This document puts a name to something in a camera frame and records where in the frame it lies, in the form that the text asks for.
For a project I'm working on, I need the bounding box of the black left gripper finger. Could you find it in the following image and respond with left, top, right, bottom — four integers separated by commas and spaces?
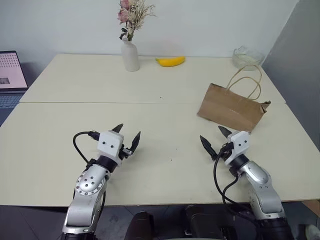
110, 122, 124, 134
129, 130, 142, 154

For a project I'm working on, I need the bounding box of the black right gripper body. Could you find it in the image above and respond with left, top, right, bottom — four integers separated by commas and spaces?
211, 146, 231, 161

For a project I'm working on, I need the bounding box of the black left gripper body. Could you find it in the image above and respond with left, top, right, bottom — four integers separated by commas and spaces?
120, 144, 134, 160

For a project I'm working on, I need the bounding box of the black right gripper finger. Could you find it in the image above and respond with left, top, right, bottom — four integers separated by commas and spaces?
199, 135, 218, 158
217, 125, 234, 140

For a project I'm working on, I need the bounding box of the white ceramic vase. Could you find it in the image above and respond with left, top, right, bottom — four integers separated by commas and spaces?
120, 40, 141, 73

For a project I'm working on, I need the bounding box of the dark rounded shape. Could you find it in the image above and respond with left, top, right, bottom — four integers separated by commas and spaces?
128, 210, 156, 240

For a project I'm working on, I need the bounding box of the clear glass bowl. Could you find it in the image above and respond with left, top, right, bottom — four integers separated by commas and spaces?
232, 45, 264, 72

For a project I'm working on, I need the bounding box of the yellow banana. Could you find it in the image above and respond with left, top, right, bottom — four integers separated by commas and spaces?
155, 55, 187, 68

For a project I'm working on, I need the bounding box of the brown cardboard piece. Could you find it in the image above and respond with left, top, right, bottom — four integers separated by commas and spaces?
301, 199, 320, 219

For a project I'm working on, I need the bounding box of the dried flower bouquet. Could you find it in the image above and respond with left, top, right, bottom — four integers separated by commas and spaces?
116, 0, 159, 42

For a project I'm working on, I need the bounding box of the open laptop computer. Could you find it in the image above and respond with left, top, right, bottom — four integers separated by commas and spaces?
0, 50, 29, 110

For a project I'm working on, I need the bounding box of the white shoe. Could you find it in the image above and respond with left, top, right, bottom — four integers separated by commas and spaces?
305, 224, 320, 240

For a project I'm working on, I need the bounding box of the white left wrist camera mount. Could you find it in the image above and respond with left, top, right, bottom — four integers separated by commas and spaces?
96, 129, 125, 167

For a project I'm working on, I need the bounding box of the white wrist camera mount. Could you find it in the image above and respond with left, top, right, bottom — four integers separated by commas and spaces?
223, 130, 251, 167
96, 129, 125, 167

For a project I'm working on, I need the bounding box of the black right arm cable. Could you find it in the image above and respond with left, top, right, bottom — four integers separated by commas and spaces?
212, 142, 251, 213

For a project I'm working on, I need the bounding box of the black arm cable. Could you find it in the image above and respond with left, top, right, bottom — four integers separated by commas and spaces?
212, 142, 251, 213
72, 130, 101, 166

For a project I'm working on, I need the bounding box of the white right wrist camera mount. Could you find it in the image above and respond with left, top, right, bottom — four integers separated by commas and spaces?
223, 130, 251, 167

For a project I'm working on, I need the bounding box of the brown paper bag with handles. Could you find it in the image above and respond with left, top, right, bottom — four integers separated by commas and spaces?
196, 65, 272, 133

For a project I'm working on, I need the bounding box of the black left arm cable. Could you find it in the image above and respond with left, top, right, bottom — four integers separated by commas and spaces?
72, 130, 101, 166

